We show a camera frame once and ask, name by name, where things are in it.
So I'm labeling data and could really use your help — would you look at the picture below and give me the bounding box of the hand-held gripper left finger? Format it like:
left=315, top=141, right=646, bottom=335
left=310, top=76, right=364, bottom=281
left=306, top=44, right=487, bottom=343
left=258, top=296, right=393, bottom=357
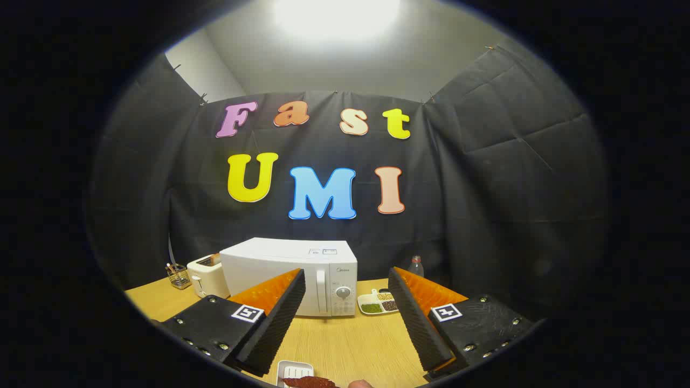
left=160, top=268, right=307, bottom=378

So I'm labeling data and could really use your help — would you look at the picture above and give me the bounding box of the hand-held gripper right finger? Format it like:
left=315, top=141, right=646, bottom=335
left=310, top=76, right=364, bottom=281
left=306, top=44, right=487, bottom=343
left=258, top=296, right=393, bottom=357
left=387, top=266, right=534, bottom=382

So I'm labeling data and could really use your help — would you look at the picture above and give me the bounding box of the white toaster oven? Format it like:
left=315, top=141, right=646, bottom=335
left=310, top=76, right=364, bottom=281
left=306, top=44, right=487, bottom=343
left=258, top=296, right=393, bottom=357
left=219, top=238, right=358, bottom=317

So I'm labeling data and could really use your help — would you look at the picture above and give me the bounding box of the dark red meat slice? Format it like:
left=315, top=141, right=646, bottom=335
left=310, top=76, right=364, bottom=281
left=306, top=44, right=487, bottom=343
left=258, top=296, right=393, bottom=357
left=282, top=376, right=340, bottom=388

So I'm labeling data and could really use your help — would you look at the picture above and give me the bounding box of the cream bread toaster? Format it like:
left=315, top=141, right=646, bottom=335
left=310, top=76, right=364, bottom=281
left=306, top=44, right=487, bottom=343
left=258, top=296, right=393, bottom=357
left=187, top=253, right=231, bottom=299

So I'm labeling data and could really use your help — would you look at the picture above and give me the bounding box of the white divided bean dish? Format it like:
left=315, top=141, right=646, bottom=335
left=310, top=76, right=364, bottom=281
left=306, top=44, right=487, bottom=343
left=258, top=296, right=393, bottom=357
left=357, top=289, right=399, bottom=316

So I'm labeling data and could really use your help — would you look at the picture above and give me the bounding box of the small white tray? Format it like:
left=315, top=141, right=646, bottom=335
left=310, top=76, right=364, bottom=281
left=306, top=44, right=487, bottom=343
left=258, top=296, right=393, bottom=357
left=277, top=361, right=314, bottom=387

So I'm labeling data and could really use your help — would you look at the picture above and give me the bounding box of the wire mesh holder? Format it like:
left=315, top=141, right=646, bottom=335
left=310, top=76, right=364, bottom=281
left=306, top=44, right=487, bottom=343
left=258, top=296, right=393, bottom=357
left=165, top=262, right=192, bottom=290

